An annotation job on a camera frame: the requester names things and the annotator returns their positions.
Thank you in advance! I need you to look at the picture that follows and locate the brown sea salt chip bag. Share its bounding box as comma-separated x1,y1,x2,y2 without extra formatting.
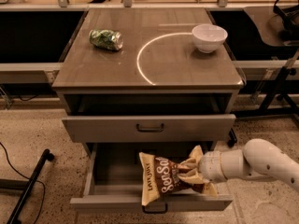
139,146,218,206

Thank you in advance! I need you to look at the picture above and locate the black floor cable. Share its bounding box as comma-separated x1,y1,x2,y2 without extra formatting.
0,142,46,224

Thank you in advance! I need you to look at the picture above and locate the black stand with tray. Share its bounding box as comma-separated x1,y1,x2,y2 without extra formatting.
235,0,299,120

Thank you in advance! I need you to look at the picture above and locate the grey upper drawer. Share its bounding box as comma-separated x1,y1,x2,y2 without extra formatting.
62,114,235,143

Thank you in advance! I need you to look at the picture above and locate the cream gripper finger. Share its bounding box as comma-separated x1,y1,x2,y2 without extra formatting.
178,169,204,185
178,158,198,170

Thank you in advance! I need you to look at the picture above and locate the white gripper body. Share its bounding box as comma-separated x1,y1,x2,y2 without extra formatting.
198,151,225,183

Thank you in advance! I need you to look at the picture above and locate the black floor stand bar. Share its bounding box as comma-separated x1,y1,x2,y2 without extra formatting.
0,149,54,224

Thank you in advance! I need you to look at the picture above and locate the grey drawer cabinet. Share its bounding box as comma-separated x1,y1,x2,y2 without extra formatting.
51,7,245,157

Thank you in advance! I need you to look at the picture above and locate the grey open middle drawer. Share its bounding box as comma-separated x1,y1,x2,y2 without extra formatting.
71,142,233,214

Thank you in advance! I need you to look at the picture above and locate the white ceramic bowl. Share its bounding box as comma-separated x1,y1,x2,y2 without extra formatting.
192,23,228,53

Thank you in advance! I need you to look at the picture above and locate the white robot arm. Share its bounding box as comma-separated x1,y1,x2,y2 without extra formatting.
178,139,299,192

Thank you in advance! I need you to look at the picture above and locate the black caster wheel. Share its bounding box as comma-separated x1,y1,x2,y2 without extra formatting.
227,129,237,147

